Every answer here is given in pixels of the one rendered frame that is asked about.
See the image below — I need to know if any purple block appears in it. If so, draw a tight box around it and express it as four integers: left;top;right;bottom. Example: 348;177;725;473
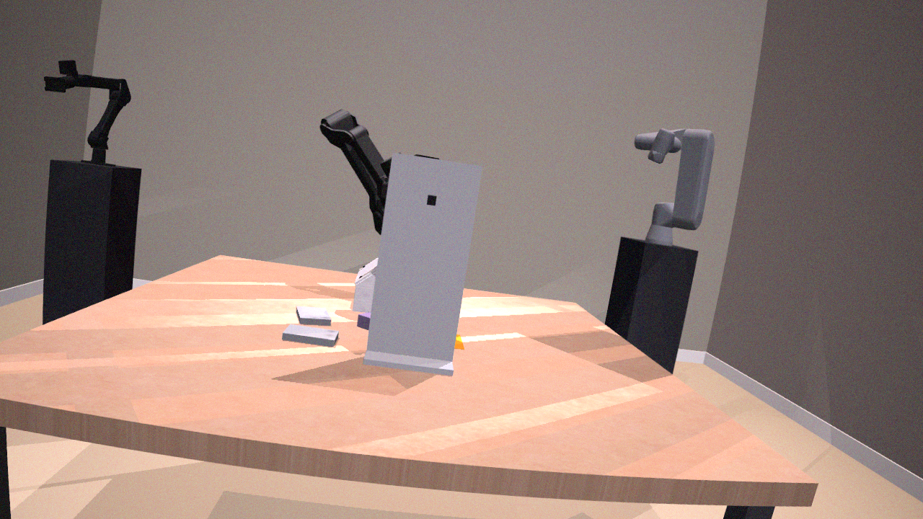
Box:
356;312;371;330

